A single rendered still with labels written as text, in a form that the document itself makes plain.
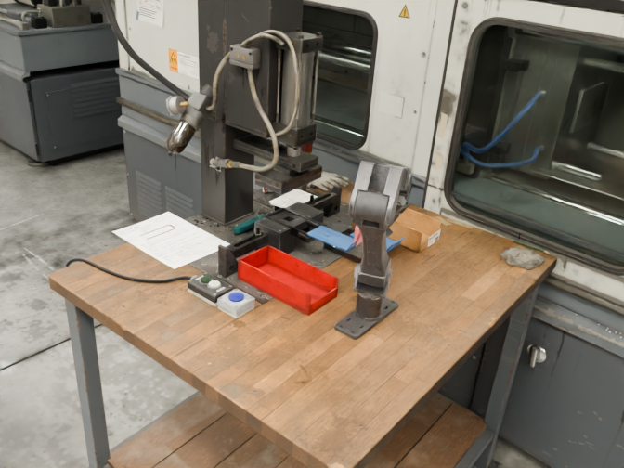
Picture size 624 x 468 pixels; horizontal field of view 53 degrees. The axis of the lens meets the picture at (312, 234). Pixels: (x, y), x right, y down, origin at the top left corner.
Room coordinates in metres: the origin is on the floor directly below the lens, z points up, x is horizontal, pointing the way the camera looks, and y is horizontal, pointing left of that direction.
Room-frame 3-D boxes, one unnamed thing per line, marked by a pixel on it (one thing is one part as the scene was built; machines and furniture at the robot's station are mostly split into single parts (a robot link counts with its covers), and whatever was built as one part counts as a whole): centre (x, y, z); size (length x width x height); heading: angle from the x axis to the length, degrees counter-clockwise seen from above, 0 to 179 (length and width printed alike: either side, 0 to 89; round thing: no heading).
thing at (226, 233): (1.74, 0.12, 0.88); 0.65 x 0.50 x 0.03; 143
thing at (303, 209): (1.67, 0.07, 0.98); 0.20 x 0.10 x 0.01; 143
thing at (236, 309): (1.30, 0.18, 0.90); 0.07 x 0.07 x 0.06; 53
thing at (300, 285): (1.41, 0.06, 0.93); 0.25 x 0.12 x 0.06; 53
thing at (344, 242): (1.54, -0.07, 1.00); 0.15 x 0.07 x 0.03; 55
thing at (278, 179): (1.70, 0.13, 1.22); 0.26 x 0.18 x 0.30; 53
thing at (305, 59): (1.66, 0.07, 1.37); 0.11 x 0.09 x 0.30; 143
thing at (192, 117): (1.74, 0.37, 1.25); 0.19 x 0.07 x 0.19; 143
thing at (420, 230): (1.78, -0.27, 0.93); 0.25 x 0.13 x 0.08; 53
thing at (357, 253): (1.66, -0.15, 0.91); 0.17 x 0.16 x 0.02; 143
